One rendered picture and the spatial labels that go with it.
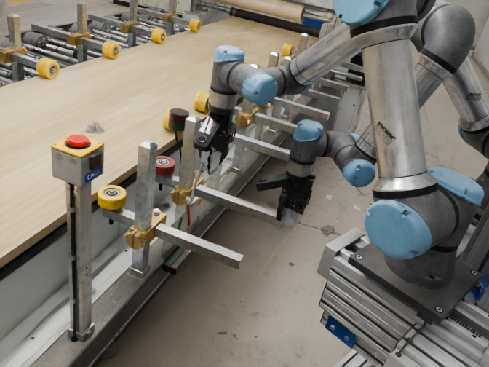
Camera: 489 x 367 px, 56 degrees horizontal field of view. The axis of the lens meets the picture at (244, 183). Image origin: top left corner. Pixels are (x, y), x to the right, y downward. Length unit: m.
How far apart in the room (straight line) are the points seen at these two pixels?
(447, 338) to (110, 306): 0.82
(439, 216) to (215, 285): 1.68
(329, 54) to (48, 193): 0.83
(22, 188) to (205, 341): 1.13
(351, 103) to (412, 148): 3.04
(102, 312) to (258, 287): 1.30
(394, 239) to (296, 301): 1.62
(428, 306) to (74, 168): 0.74
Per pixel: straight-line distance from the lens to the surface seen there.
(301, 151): 1.29
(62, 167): 0.93
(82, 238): 1.03
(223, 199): 1.47
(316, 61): 1.12
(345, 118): 3.93
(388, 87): 0.85
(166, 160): 1.55
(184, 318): 2.24
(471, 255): 1.26
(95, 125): 1.73
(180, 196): 1.45
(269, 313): 2.34
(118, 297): 1.33
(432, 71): 1.19
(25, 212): 1.31
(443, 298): 1.06
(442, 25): 1.20
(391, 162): 0.86
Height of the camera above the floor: 1.64
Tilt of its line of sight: 30 degrees down
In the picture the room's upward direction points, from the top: 11 degrees clockwise
